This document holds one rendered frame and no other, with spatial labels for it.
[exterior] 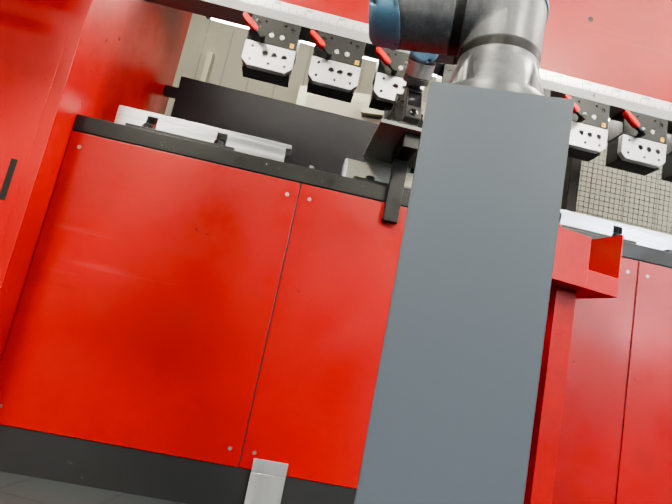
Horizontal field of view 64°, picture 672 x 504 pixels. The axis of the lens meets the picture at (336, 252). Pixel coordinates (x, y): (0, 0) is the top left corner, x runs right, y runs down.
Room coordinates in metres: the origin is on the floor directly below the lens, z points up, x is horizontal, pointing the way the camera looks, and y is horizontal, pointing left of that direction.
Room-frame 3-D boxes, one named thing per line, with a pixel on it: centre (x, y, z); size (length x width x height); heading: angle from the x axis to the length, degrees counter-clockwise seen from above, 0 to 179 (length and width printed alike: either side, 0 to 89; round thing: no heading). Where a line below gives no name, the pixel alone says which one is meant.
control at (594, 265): (1.25, -0.53, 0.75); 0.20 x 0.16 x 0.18; 109
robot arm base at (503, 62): (0.71, -0.18, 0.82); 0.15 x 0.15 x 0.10
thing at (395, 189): (1.36, -0.13, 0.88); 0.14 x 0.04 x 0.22; 5
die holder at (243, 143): (1.49, 0.44, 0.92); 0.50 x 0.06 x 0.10; 95
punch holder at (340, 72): (1.52, 0.11, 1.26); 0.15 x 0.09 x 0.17; 95
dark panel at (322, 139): (2.03, 0.17, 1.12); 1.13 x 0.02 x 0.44; 95
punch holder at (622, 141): (1.61, -0.88, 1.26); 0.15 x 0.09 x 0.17; 95
